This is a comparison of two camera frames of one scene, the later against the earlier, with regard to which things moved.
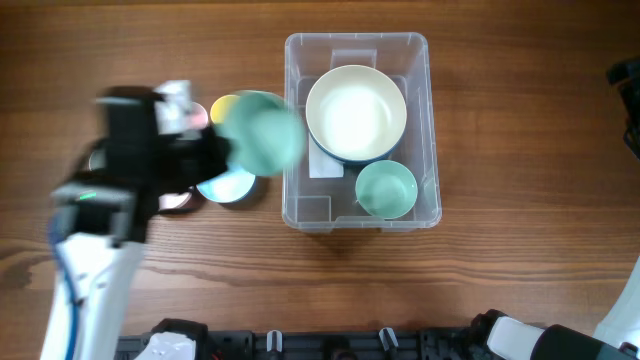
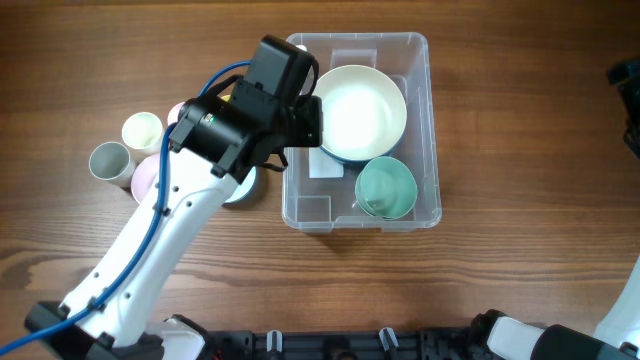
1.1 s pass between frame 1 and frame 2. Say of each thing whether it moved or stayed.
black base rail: stayed
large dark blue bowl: stayed
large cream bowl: stayed
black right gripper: stayed
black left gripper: moved
